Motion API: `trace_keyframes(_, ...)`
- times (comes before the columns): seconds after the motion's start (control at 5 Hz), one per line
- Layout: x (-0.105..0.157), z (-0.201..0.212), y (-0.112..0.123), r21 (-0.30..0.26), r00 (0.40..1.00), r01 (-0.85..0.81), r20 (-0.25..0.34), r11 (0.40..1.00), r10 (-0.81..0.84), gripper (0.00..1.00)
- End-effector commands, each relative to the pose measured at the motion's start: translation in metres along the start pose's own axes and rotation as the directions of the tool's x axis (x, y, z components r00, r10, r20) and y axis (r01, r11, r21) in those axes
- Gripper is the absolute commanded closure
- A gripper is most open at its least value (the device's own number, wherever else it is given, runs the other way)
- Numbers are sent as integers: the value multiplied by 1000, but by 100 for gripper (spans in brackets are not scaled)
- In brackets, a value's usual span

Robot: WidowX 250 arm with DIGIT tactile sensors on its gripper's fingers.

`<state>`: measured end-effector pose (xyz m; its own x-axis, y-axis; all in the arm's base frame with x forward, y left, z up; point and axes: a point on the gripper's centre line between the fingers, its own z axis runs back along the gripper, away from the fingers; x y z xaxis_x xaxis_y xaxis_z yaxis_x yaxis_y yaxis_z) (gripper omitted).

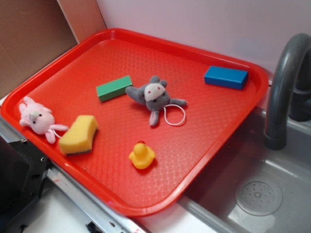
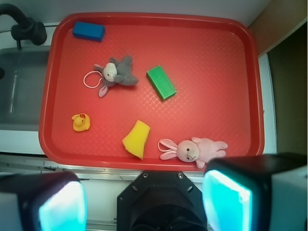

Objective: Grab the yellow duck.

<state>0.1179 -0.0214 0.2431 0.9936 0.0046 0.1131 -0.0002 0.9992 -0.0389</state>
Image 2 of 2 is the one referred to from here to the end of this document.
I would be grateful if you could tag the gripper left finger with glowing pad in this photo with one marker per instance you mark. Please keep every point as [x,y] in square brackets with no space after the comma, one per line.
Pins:
[42,202]

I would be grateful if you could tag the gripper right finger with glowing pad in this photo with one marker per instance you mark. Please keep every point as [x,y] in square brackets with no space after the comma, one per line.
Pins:
[257,193]

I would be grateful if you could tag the yellow rubber duck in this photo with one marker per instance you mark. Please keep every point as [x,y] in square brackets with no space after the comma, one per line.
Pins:
[81,122]

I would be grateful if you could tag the pink plush bunny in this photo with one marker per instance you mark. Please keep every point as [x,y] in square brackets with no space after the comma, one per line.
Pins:
[198,150]

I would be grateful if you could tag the yellow foam wedge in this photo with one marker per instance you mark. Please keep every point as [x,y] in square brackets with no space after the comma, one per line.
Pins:
[136,139]

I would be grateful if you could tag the grey sink basin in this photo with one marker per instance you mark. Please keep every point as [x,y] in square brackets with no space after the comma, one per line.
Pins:
[22,79]

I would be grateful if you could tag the red plastic tray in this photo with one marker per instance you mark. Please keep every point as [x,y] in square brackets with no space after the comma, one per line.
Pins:
[211,62]

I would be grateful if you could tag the grey plush bunny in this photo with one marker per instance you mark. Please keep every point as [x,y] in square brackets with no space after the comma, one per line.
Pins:
[114,72]

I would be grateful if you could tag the green foam block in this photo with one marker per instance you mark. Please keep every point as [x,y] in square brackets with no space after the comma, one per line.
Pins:
[161,82]

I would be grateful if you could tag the black faucet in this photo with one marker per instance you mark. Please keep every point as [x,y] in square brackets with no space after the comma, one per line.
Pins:
[26,28]

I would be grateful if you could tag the blue foam block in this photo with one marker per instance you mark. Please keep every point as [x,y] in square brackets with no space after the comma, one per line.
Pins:
[88,31]

